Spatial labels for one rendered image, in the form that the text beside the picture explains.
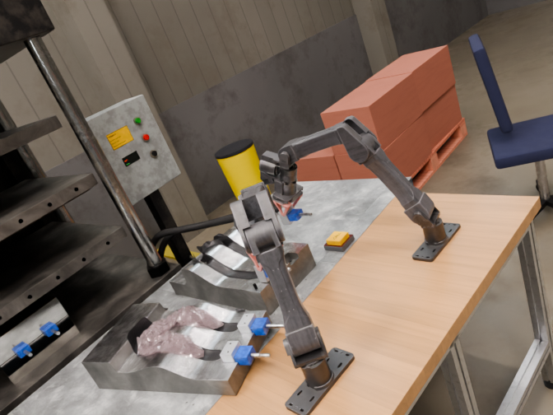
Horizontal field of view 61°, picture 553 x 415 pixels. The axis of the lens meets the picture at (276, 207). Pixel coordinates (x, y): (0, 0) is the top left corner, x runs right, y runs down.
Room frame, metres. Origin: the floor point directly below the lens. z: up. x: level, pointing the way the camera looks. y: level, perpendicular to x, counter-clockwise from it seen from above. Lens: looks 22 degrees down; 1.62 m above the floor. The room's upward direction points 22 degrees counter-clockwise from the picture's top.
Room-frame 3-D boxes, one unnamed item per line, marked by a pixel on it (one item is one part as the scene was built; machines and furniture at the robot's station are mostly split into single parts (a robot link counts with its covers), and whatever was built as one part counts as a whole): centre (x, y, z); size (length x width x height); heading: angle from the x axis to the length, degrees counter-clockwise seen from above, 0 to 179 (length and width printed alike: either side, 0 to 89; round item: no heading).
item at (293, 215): (1.53, -0.06, 0.94); 0.13 x 0.05 x 0.05; 41
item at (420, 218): (1.24, -0.41, 0.90); 0.09 x 0.06 x 0.06; 142
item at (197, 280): (1.48, 0.21, 0.87); 0.50 x 0.26 x 0.14; 42
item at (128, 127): (2.15, 0.52, 0.74); 0.30 x 0.22 x 1.47; 132
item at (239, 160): (4.26, 0.16, 0.30); 0.39 x 0.38 x 0.60; 37
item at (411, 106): (3.73, -1.02, 0.41); 1.45 x 0.98 x 0.81; 126
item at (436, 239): (1.24, -0.42, 0.84); 0.20 x 0.07 x 0.08; 127
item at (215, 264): (1.47, 0.21, 0.92); 0.35 x 0.16 x 0.09; 42
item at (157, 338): (1.19, 0.42, 0.90); 0.26 x 0.18 x 0.08; 59
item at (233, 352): (1.00, 0.21, 0.86); 0.13 x 0.05 x 0.05; 59
